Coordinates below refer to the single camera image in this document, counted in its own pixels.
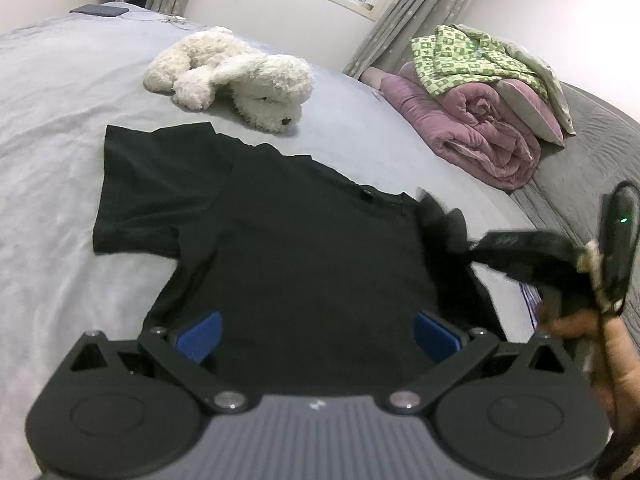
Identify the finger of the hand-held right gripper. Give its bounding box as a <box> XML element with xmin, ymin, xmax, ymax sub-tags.
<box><xmin>464</xmin><ymin>235</ymin><xmax>496</xmax><ymax>263</ymax></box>

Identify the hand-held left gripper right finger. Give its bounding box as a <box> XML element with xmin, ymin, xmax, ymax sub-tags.
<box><xmin>387</xmin><ymin>310</ymin><xmax>571</xmax><ymax>413</ymax></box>

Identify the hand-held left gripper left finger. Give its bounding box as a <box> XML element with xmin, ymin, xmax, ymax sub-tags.
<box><xmin>70</xmin><ymin>310</ymin><xmax>248</xmax><ymax>413</ymax></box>

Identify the black t-shirt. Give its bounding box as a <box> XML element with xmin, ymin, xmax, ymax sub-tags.
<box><xmin>92</xmin><ymin>122</ymin><xmax>506</xmax><ymax>396</ymax></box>

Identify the person's right hand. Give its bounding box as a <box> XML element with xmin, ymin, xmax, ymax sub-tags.
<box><xmin>536</xmin><ymin>309</ymin><xmax>640</xmax><ymax>426</ymax></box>

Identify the purple striped folded cloth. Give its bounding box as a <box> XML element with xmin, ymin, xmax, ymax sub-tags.
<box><xmin>520</xmin><ymin>284</ymin><xmax>542</xmax><ymax>332</ymax></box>

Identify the grey quilted bedspread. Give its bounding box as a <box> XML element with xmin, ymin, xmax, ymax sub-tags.
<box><xmin>510</xmin><ymin>80</ymin><xmax>640</xmax><ymax>271</ymax></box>

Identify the pink rolled quilt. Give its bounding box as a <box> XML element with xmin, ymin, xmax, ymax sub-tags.
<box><xmin>382</xmin><ymin>62</ymin><xmax>543</xmax><ymax>191</ymax></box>

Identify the pink pillow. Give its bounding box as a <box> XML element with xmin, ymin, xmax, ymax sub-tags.
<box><xmin>495</xmin><ymin>77</ymin><xmax>566</xmax><ymax>147</ymax></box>

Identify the green checkered garment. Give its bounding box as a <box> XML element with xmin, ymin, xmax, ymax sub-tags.
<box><xmin>411</xmin><ymin>24</ymin><xmax>543</xmax><ymax>98</ymax></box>

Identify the grey bed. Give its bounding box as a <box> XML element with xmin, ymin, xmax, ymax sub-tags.
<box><xmin>0</xmin><ymin>2</ymin><xmax>640</xmax><ymax>480</ymax></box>

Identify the white plush dog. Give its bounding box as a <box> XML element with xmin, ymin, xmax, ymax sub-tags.
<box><xmin>143</xmin><ymin>26</ymin><xmax>315</xmax><ymax>134</ymax></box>

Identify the dark tablet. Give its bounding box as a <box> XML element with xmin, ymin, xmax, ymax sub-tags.
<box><xmin>69</xmin><ymin>4</ymin><xmax>130</xmax><ymax>18</ymax></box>

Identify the white charging cable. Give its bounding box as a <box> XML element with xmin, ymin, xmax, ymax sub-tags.
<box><xmin>120</xmin><ymin>10</ymin><xmax>193</xmax><ymax>28</ymax></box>

